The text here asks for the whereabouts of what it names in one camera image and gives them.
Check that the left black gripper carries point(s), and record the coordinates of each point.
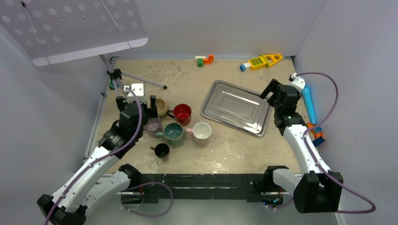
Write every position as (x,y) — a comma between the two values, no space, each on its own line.
(149,111)

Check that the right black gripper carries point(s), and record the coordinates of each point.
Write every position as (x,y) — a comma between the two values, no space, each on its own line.
(273,87)

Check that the beige mug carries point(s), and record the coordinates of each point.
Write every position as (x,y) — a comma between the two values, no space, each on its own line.
(162,107)

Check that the mauve purple mug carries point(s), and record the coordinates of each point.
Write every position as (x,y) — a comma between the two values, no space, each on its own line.
(153,126)

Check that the red mug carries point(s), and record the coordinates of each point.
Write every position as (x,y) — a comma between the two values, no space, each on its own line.
(181,113)

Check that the teal green mug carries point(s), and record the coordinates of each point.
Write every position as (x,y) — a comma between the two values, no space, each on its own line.
(173,134)

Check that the small dark brown mug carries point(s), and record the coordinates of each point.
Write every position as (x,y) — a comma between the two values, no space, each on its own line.
(161,150)

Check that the pink mug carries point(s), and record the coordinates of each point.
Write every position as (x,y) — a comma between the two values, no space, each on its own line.
(201,133)

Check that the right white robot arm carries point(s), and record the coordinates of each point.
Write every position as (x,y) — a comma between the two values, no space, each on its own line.
(315,191)

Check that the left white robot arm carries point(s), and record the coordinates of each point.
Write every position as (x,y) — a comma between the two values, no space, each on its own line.
(65,206)

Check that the yellow toy phone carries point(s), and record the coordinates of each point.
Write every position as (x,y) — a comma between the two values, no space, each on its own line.
(258,63)

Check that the orange triangle toy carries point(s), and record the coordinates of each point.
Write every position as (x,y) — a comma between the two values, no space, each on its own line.
(271,59)

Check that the blue toy microphone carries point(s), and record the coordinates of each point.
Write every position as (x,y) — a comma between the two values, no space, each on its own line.
(306,93)

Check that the blue white toy block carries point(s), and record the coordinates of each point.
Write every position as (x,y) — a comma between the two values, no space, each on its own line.
(245,66)

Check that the silver metal tray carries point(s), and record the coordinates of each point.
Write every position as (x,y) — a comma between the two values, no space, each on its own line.
(236,107)

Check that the grey tripod stand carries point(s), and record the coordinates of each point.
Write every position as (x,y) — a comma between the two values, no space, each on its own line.
(114,77)

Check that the orange blue toy blocks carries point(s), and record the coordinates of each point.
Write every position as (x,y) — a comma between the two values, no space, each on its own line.
(317,133)

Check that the orange green toy pieces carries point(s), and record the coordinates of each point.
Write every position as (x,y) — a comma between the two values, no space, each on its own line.
(203,60)

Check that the white perforated board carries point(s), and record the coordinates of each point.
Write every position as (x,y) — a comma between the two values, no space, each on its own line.
(56,31)

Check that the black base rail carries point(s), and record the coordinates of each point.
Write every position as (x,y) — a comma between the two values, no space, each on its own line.
(250,187)

